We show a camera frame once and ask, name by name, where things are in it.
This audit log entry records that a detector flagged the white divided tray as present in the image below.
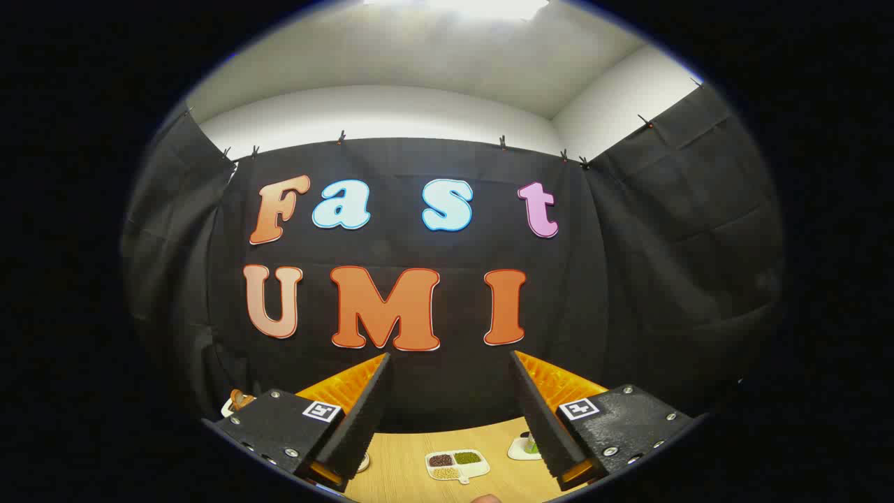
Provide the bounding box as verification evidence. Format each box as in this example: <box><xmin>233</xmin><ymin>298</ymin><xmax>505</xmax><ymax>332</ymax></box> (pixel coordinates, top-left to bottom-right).
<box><xmin>425</xmin><ymin>449</ymin><xmax>491</xmax><ymax>485</ymax></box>

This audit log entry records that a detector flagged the small white dish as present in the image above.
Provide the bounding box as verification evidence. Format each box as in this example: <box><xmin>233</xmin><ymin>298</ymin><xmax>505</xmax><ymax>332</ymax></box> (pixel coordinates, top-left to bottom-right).
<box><xmin>507</xmin><ymin>435</ymin><xmax>542</xmax><ymax>462</ymax></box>

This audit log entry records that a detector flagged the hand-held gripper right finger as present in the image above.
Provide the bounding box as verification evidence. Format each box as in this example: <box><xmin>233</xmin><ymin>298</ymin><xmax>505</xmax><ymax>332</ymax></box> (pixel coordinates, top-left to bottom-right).
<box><xmin>508</xmin><ymin>349</ymin><xmax>694</xmax><ymax>492</ymax></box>

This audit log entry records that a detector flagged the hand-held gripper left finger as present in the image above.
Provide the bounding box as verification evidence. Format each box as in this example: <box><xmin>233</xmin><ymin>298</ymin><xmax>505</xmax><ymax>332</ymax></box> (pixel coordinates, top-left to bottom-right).
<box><xmin>203</xmin><ymin>353</ymin><xmax>392</xmax><ymax>493</ymax></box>

